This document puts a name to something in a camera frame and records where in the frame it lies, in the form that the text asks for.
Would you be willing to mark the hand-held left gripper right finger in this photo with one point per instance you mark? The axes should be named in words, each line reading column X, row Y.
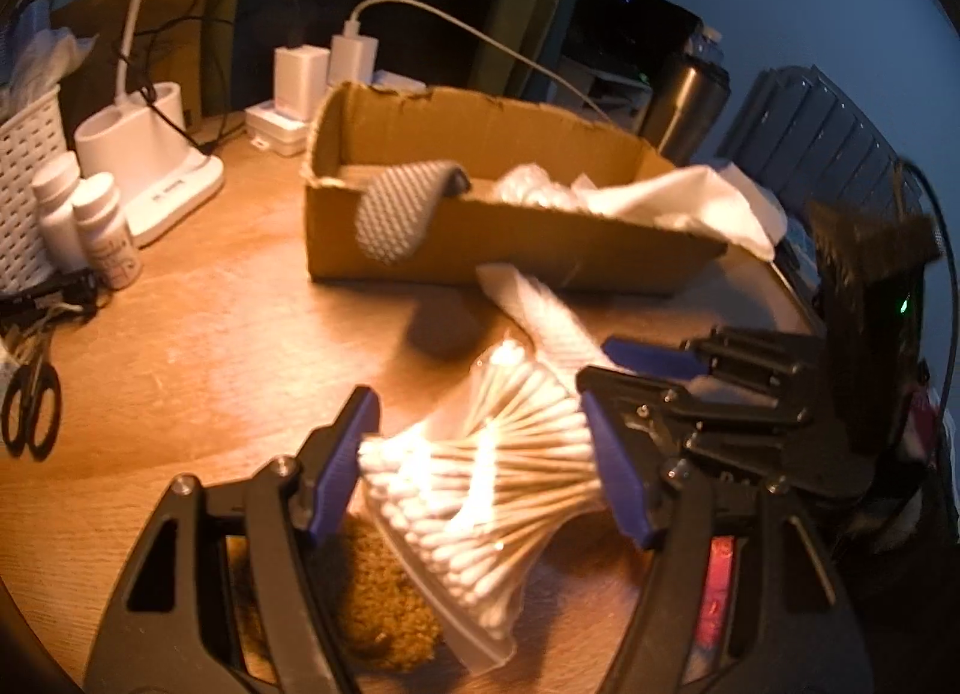
column 615, row 469

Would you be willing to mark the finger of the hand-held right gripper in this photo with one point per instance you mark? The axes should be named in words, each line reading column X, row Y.
column 652, row 356
column 637, row 390

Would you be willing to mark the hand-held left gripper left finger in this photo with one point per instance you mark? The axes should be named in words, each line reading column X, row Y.
column 341, row 469

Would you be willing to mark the white paper towel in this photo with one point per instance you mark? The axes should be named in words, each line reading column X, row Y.
column 540, row 311

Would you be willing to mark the pack of cotton swabs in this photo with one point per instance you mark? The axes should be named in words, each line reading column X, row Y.
column 480, row 469

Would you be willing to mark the white paper tissue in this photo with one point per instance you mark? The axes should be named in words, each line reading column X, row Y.
column 712, row 207

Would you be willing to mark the brown cardboard box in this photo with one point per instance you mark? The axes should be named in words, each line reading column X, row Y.
column 510, row 244

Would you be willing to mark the clear plastic bag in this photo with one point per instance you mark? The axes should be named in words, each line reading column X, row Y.
column 532, row 188

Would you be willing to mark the grey foam mesh sleeve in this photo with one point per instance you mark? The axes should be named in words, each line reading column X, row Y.
column 390, row 214

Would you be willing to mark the brown scouring sponge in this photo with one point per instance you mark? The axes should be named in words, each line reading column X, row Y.
column 382, row 604

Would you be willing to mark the grey padded bed headboard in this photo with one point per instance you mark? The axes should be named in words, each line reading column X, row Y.
column 810, row 132

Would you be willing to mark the steel tumbler with black lid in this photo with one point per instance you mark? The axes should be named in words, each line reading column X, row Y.
column 682, row 109

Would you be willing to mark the black scissors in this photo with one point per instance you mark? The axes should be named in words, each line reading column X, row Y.
column 37, row 362

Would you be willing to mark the white medicine bottle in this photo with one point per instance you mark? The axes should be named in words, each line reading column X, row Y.
column 105, row 229
column 56, row 214

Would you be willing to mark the small black tool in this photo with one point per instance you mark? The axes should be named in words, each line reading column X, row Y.
column 52, row 289

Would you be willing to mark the white power strip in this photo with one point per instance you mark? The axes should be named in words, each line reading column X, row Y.
column 270, row 128

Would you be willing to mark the white desk lamp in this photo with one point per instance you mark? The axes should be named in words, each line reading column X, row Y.
column 142, row 162

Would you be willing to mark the white charger block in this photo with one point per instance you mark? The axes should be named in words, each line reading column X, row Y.
column 300, row 79

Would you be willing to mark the white woven plastic basket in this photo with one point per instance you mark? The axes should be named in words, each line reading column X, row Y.
column 22, row 177

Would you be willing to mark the crumpled white plastic bag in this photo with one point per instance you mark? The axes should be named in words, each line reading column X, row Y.
column 37, row 57

